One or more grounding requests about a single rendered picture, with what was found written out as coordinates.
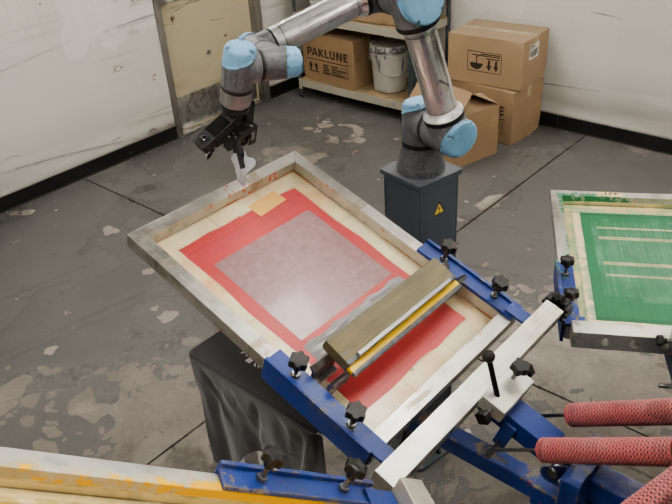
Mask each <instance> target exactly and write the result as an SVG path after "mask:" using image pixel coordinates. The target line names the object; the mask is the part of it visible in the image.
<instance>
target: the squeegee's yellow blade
mask: <svg viewBox="0 0 672 504"><path fill-rule="evenodd" d="M458 284H459V283H458V282H457V281H456V280H454V281H453V282H452V283H451V284H449V285H448V286H447V287H446V288H445V289H443V290H442V291H441V292H440V293H439V294H437V295H436V296H435V297H434V298H433V299H431V300H430V301H429V302H428V303H426V304H425V305H424V306H423V307H422V308H420V309H419V310H418V311H417V312H415V313H414V314H413V315H412V316H411V317H409V318H408V319H407V320H406V321H405V322H403V323H402V324H401V325H400V326H398V327H397V328H396V329H395V330H394V331H392V332H391V333H390V334H389V335H388V336H386V337H385V338H384V339H383V340H381V341H380V342H379V343H378V344H377V345H375V346H374V347H373V348H372V349H370V350H369V351H368V352H367V353H366V354H364V355H363V356H362V357H361V358H360V359H358V360H357V361H356V362H354V363H353V364H352V365H351V366H350V367H348V368H347V371H348V372H349V373H350V374H352V373H353V372H354V371H355V370H356V369H358V368H359V367H360V366H361V365H362V364H364V363H365V362H366V361H367V360H368V359H370V358H371V357H372V356H373V355H374V354H376V353H377V352H378V351H379V350H380V349H382V348H383V347H384V346H385V345H386V344H388V343H389V342H390V341H391V340H392V339H394V338H395V337H396V336H397V335H398V334H400V333H401V332H402V331H403V330H404V329H406V328H407V327H408V326H409V325H410V324H412V323H413V322H414V321H415V320H416V319H418V318H419V317H420V316H421V315H422V314H424V313H425V312H426V311H427V310H428V309H430V308H431V307H432V306H433V305H434V304H436V303H437V302H438V301H439V300H440V299H442V298H443V297H444V296H445V295H446V294H448V293H449V292H450V291H451V290H452V289H454V288H455V287H456V286H457V285H458Z"/></svg>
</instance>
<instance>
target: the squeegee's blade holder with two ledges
mask: <svg viewBox="0 0 672 504"><path fill-rule="evenodd" d="M451 281H452V279H451V278H448V279H447V280H445V281H444V282H443V283H442V284H440V285H439V286H438V287H437V288H435V289H434V290H433V291H432V292H430V293H429V294H428V295H427V296H426V297H424V298H423V299H422V300H421V301H419V302H418V303H417V304H416V305H414V306H413V307H412V308H411V309H410V310H408V311H407V312H406V313H405V314H403V315H402V316H401V317H400V318H398V319H397V320H396V321H395V322H394V323H392V324H391V325H390V326H389V327H387V328H386V329H385V330H384V331H382V332H381V333H380V334H379V335H377V336H376V337H375V338H374V339H373V340H371V341H370V342H369V343H368V344H366V345H365V346H364V347H363V348H361V349H360V350H359V351H358V352H357V353H356V355H357V356H358V359H360V358H361V357H362V356H363V355H364V354H366V353H367V352H368V351H369V350H370V349H372V348H373V347H374V346H375V345H377V344H378V343H379V342H380V341H381V340H383V339H384V338H385V337H386V336H388V335H389V334H390V333H391V332H392V331H394V330H395V329H396V328H397V327H398V326H400V325H401V324H402V323H403V322H405V321H406V320H407V319H408V318H409V317H411V316H412V315H413V314H414V313H415V312H417V311H418V310H419V309H420V308H422V307H423V306H424V305H425V304H426V303H428V302H429V301H430V300H431V299H433V298H434V297H435V296H436V295H437V294H439V293H440V292H441V291H442V290H443V289H445V288H446V287H447V286H448V285H449V284H450V283H451Z"/></svg>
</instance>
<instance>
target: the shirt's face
mask: <svg viewBox="0 0 672 504"><path fill-rule="evenodd" d="M241 351H242V350H241V349H240V348H239V347H238V346H237V345H236V344H235V343H234V342H232V341H231V340H230V339H229V338H228V337H227V336H226V335H225V334H224V333H223V332H222V331H219V332H218V333H216V334H215V335H213V336H212V337H210V338H209V339H207V340H206V341H204V342H203V343H201V344H200V345H198V346H197V347H195V348H193V349H192V350H191V353H192V354H193V355H195V356H196V357H198V358H200V359H201V360H203V361H204V362H206V363H208V364H209V365H211V366H213V367H214V368H216V369H217V370H219V371H221V372H222V373H224V374H226V375H227V376H229V377H230V378H232V379H234V380H235V381H237V382H239V383H240V384H242V385H243V386H245V387H247V388H248V389H250V390H252V391H253V392H255V393H256V394H258V395H260V396H261V397H263V398H265V399H266V400H268V401H269V402H271V403H273V404H274V405H276V406H278V407H279V408H281V409H283V410H284V411H286V412H287V413H289V414H291V415H292V416H294V417H296V418H297V419H299V420H300V421H302V422H304V423H305V424H307V425H309V426H310V427H312V428H313V429H315V430H317V431H318V433H320V431H319V430H318V429H317V428H316V427H314V426H313V425H312V424H311V423H310V422H309V421H308V420H307V419H306V418H305V417H304V416H302V415H301V414H300V413H299V412H298V411H297V410H296V409H295V408H294V407H293V406H292V405H291V404H289V403H288V402H287V401H286V400H285V399H284V398H283V397H282V396H281V395H280V394H279V393H278V392H276V391H275V390H274V389H273V388H272V387H271V386H270V385H269V384H268V383H267V382H266V381H264V380H263V379H262V378H261V373H262V370H260V369H258V368H256V367H255V366H253V365H251V364H250V363H248V362H246V361H244V360H243V359H241V358H239V357H238V356H236V355H237V354H238V353H240V352H241Z"/></svg>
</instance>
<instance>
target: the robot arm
mask: <svg viewBox="0 0 672 504"><path fill-rule="evenodd" d="M443 5H444V0H323V1H321V2H319V3H317V4H315V5H313V6H311V7H309V8H307V9H305V10H303V11H301V12H298V13H296V14H294V15H292V16H290V17H288V18H286V19H284V20H282V21H280V22H278V23H276V24H274V25H272V26H270V27H268V28H266V29H264V30H262V31H260V32H258V33H253V32H246V33H243V34H242V35H240V36H239V37H238V39H234V40H230V41H228V42H227V43H226V44H225V46H224V50H223V56H222V61H221V64H222V72H221V87H220V110H221V111H222V113H221V114H220V115H219V116H218V117H217V118H216V119H215V120H214V121H213V122H211V123H210V124H209V125H208V126H207V127H206V128H205V129H204V130H203V131H202V132H200V133H199V134H198V135H197V136H196V137H195V138H194V139H193V142H194V143H195V145H196V147H197V148H199V149H200V150H201V151H202V152H203V153H205V154H206V159H207V160H208V159H209V158H210V157H211V156H212V152H214V151H215V148H217V147H219V146H220V145H221V146H223V147H224V148H225V149H227V151H228V152H229V151H231V150H233V155H232V156H231V160H232V163H233V164H234V166H235V172H236V174H237V181H238V182H239V183H240V184H241V185H242V186H244V185H245V182H246V174H247V173H248V172H249V171H250V170H251V169H252V168H253V167H254V166H255V164H256V162H255V159H254V158H250V157H247V155H246V152H245V150H244V149H243V147H242V146H244V145H247V144H248V141H249V144H248V145H251V144H254V143H256V136H257V127H258V125H256V124H255V123H253V118H254V109H255V101H253V100H251V99H252V88H253V83H254V82H263V81H272V80H280V79H288V78H294V77H298V76H299V75H300V74H301V72H302V69H303V58H302V54H301V52H300V50H299V49H298V48H297V47H299V46H301V45H303V44H305V43H307V42H309V41H311V40H313V39H315V38H317V37H319V36H321V35H323V34H325V33H327V32H329V31H331V30H333V29H335V28H337V27H339V26H341V25H342V24H344V23H346V22H348V21H350V20H352V19H354V18H356V17H358V16H360V17H363V18H365V17H367V16H369V15H371V14H375V13H386V14H388V15H391V16H392V17H393V21H394V24H395V27H396V30H397V33H398V34H399V35H401V36H404V37H405V40H406V43H407V47H408V50H409V53H410V57H411V60H412V63H413V67H414V70H415V74H416V77H417V80H418V84H419V87H420V90H421V94H422V95H420V96H414V97H411V98H408V99H406V100H405V101H404V102H403V104H402V112H401V114H402V148H401V151H400V155H399V158H398V160H397V171H398V173H399V174H401V175H402V176H405V177H408V178H412V179H429V178H434V177H437V176H439V175H441V174H442V173H443V172H444V171H445V159H444V157H443V155H444V156H448V157H450V158H459V157H461V156H463V155H465V154H466V153H467V152H468V151H469V150H470V149H471V148H472V146H473V144H474V143H475V141H476V137H477V128H476V126H475V124H474V123H473V122H472V121H471V120H467V118H466V115H465V111H464V107H463V105H462V103H461V102H459V101H456V99H455V95H454V91H453V87H452V83H451V80H450V76H449V72H448V68H447V64H446V61H445V57H444V53H443V49H442V45H441V42H440V38H439V34H438V30H437V25H438V23H439V22H440V14H441V12H442V10H441V8H442V7H443ZM250 125H251V126H252V125H253V127H250ZM254 131H255V137H254V139H253V140H251V139H252V135H251V133H252V132H254Z"/></svg>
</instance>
